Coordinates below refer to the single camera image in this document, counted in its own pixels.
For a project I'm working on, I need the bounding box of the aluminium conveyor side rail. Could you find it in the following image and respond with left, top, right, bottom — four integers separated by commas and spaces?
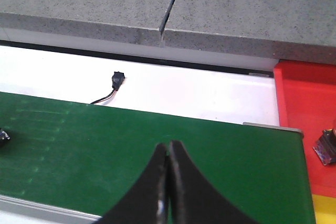
1, 195, 100, 223

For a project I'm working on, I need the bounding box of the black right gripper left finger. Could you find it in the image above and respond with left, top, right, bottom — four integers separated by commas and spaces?
95, 143, 169, 223

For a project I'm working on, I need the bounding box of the red push button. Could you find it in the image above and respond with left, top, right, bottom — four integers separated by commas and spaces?
0, 128, 11, 148

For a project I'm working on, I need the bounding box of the grey stone slab left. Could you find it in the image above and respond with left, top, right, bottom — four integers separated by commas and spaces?
1, 0, 174, 46

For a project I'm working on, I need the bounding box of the grey stone slab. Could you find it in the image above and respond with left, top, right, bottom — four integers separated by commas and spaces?
164, 0, 335, 64
1, 0, 174, 46

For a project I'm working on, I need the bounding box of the black connector with wires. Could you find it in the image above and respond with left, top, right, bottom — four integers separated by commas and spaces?
90, 72, 125, 104

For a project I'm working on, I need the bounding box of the yellow mushroom push button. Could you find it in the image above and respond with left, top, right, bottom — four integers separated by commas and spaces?
313, 126, 335, 166

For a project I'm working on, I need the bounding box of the grey stone slab right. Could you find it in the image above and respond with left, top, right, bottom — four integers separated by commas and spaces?
164, 0, 335, 64

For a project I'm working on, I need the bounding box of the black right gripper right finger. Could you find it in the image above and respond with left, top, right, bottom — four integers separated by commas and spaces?
169, 140, 257, 223

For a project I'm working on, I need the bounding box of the yellow plastic tray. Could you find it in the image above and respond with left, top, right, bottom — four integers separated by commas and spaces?
312, 194, 336, 224

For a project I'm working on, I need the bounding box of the green conveyor belt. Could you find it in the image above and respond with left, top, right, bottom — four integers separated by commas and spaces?
1, 92, 316, 223

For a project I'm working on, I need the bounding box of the red plastic tray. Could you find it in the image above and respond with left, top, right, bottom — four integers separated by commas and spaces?
274, 60, 335, 197

